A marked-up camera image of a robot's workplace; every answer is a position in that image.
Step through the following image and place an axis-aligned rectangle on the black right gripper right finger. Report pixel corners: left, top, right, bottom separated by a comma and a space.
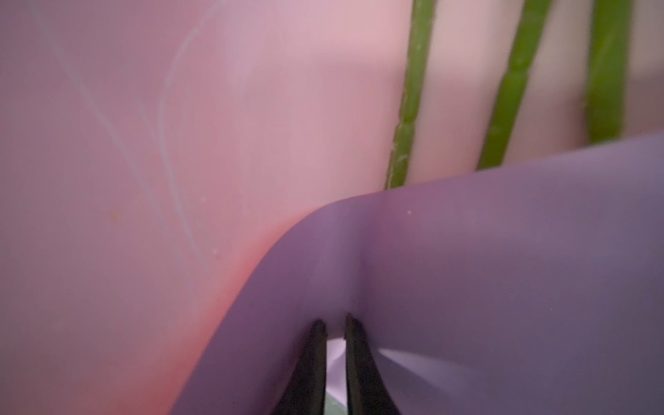
344, 314, 401, 415

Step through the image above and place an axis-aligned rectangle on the white fake rose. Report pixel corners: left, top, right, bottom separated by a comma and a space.
477, 0, 553, 170

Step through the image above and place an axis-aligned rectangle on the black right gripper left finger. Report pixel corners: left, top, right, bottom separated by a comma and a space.
271, 320, 328, 415

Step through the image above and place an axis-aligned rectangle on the pink purple wrapping paper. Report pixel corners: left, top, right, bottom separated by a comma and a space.
1, 1, 663, 414

